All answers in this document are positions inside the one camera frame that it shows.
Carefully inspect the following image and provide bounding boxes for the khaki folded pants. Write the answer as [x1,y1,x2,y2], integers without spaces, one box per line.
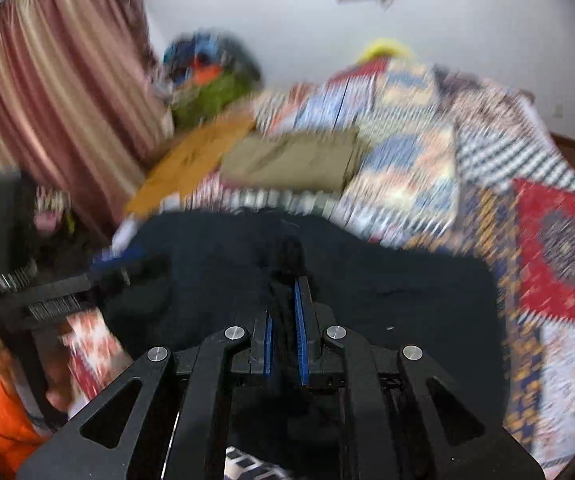
[220,128,364,195]

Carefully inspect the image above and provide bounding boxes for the dark floral cloth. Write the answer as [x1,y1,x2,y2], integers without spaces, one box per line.
[32,184,77,237]

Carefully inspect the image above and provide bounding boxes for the orange cloth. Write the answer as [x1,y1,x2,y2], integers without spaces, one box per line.
[0,350,56,474]

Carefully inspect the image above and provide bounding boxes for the white crumpled cloth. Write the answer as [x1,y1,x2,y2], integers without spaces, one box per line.
[112,217,142,252]

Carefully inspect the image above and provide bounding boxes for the striped pink curtain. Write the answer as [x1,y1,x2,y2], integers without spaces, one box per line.
[0,0,174,202]

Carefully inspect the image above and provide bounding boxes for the yellow foam tube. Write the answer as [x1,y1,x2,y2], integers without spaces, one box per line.
[359,37,414,62]

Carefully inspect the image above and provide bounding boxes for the printed floral bed sheet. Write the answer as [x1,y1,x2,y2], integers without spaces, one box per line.
[62,175,575,472]

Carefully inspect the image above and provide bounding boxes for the pile of colourful clothes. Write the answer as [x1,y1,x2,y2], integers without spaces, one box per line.
[160,30,264,92]

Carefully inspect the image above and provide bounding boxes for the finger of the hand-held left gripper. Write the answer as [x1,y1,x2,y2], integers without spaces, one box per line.
[90,245,174,306]

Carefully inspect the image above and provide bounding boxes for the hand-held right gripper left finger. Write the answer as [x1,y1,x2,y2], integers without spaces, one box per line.
[15,305,274,480]

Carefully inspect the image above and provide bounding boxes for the patchwork quilt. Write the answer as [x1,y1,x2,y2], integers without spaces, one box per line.
[255,57,575,257]

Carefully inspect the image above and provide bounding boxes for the mustard yellow cloth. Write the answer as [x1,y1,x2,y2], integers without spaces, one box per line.
[126,112,256,217]

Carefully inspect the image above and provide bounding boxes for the black pants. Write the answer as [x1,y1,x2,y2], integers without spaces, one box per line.
[95,207,511,480]

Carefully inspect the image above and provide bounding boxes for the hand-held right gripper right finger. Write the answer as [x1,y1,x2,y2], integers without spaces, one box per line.
[292,275,544,480]

